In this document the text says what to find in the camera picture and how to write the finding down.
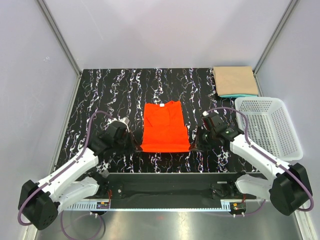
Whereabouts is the left aluminium frame post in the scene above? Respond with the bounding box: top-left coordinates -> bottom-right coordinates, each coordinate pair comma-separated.
34,0 -> 82,77

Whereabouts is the white slotted cable duct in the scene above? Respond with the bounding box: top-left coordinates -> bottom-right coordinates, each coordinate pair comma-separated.
65,201 -> 110,212

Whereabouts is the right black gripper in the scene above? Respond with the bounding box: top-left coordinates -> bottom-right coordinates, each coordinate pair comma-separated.
189,126 -> 216,152

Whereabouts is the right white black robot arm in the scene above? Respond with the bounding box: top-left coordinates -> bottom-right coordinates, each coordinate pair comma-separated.
189,111 -> 314,216

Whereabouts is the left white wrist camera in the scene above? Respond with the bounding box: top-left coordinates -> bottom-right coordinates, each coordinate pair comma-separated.
119,117 -> 130,127

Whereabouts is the orange t shirt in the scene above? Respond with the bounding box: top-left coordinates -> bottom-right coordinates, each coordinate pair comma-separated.
141,101 -> 190,153

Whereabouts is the aluminium frame post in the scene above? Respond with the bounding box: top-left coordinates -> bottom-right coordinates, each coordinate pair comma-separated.
252,0 -> 301,75
34,0 -> 82,77

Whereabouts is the white plastic basket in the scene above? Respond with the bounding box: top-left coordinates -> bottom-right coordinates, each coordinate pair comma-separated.
234,97 -> 303,162

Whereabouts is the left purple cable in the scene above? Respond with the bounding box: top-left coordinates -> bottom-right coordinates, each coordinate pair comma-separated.
16,110 -> 116,240

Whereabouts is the right aluminium frame post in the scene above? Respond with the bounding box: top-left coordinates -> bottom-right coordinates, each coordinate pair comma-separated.
252,0 -> 301,75

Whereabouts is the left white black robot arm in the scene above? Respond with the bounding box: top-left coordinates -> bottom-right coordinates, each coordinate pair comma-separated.
18,117 -> 142,230

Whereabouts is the folded brown t shirt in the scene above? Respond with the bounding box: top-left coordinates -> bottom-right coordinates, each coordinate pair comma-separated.
212,66 -> 259,97

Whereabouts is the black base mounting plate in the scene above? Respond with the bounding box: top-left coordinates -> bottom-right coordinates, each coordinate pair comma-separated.
92,172 -> 264,211

